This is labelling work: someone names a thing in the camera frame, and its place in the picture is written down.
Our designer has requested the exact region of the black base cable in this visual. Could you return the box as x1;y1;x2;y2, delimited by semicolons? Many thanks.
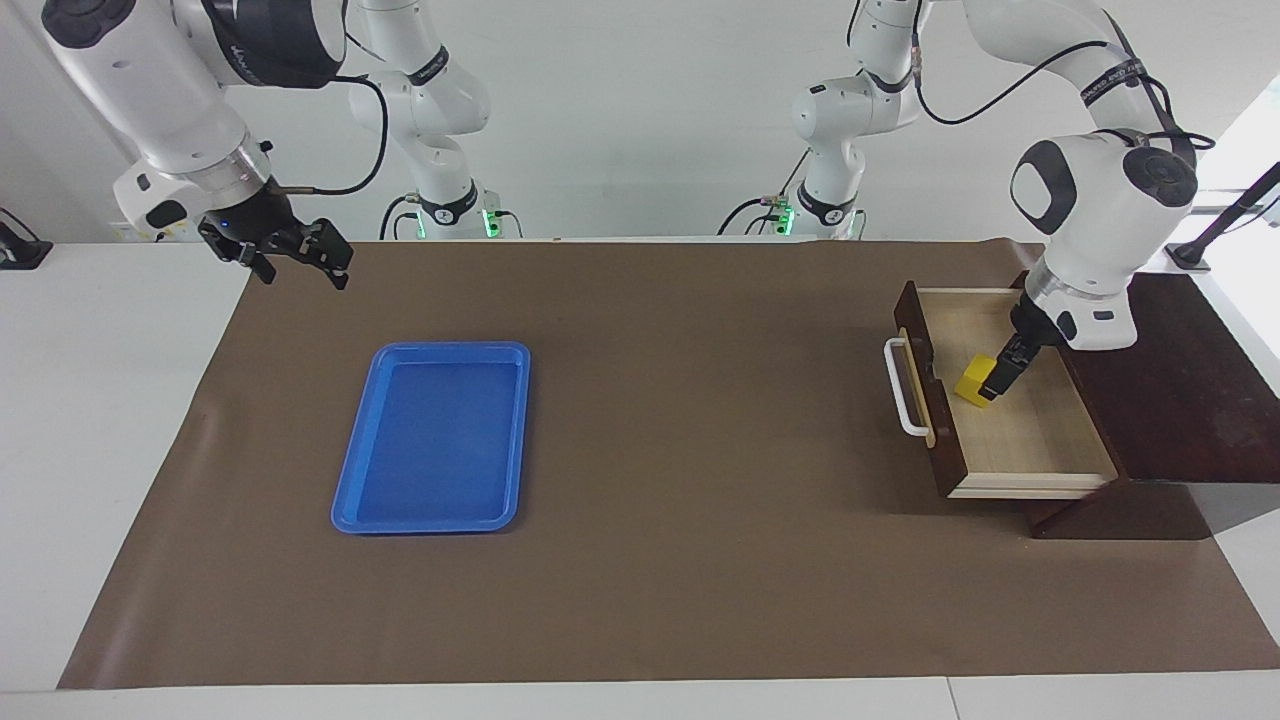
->
378;192;423;242
717;147;813;238

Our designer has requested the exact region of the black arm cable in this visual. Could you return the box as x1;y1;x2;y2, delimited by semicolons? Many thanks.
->
908;0;1217;153
264;74;392;197

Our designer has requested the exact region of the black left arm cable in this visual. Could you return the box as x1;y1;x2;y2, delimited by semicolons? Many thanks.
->
908;0;1217;153

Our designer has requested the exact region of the black camera stand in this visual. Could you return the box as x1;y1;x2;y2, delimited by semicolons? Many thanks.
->
1164;160;1280;272

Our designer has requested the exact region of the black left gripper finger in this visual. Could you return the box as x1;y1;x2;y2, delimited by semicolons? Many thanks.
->
978;358;1025;403

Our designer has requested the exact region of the blue plastic tray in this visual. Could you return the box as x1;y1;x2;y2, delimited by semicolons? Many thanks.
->
331;341;532;535

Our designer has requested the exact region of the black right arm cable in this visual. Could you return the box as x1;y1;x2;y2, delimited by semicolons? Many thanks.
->
264;74;392;197

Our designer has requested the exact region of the brown table mat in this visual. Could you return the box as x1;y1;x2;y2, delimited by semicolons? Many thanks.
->
57;238;1280;691

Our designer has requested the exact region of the black clamp mount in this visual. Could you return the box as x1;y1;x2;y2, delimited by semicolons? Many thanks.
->
0;207;54;272

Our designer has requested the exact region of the dark wooden cabinet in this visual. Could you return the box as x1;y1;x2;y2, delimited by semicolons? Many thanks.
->
1008;270;1280;542

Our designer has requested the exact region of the yellow cube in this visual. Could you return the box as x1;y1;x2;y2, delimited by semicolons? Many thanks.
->
953;353;1001;408

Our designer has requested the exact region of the wooden drawer with white handle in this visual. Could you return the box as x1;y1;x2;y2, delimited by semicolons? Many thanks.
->
884;280;1121;501

